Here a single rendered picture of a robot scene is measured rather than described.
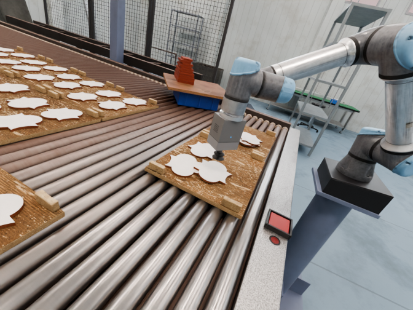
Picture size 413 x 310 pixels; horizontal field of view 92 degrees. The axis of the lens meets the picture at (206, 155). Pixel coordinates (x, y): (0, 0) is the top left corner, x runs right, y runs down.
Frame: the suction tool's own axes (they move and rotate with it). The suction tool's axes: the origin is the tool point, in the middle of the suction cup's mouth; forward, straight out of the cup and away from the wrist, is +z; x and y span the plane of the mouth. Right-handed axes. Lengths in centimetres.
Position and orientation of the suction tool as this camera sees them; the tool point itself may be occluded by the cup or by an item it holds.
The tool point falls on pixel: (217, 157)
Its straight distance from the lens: 69.8
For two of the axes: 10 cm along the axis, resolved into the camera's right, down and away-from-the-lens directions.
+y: -8.6, 0.4, -5.0
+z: -2.3, 8.5, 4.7
